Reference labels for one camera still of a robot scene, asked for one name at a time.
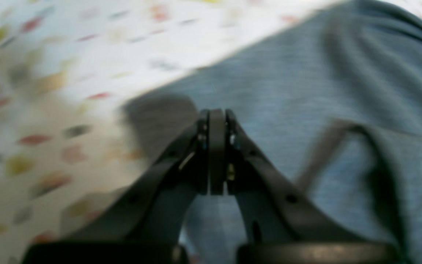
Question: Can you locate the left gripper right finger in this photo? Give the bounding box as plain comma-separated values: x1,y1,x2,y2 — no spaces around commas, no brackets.
226,110,370,243

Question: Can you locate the grey t-shirt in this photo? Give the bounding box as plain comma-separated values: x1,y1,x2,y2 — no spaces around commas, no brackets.
124,0,422,264

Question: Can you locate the terrazzo pattern table cloth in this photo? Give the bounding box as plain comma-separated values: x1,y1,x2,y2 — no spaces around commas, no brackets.
0,0,422,264

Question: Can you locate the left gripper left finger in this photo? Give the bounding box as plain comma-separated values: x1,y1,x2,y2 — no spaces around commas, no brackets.
35,110,209,244

